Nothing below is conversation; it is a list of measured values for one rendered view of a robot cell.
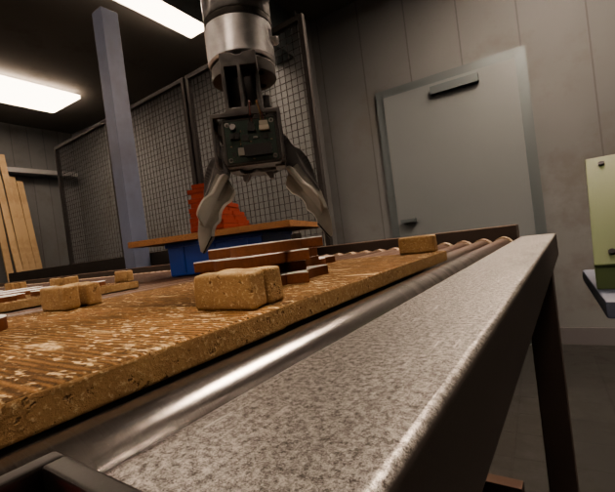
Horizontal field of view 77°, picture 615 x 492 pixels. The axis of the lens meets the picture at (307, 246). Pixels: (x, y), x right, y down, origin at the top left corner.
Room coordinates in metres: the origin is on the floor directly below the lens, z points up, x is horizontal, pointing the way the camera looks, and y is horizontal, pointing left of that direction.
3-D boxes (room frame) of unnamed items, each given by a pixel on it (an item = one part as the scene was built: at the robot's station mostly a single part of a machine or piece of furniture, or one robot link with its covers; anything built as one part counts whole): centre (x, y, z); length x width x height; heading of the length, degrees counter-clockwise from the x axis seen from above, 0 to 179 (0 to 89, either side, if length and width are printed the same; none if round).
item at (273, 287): (0.30, 0.05, 0.95); 0.06 x 0.02 x 0.03; 55
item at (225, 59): (0.43, 0.05, 1.12); 0.09 x 0.08 x 0.12; 1
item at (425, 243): (0.62, -0.17, 0.95); 0.06 x 0.02 x 0.03; 55
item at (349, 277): (0.54, 0.05, 0.93); 0.41 x 0.35 x 0.02; 145
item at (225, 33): (0.44, 0.04, 1.20); 0.08 x 0.08 x 0.05
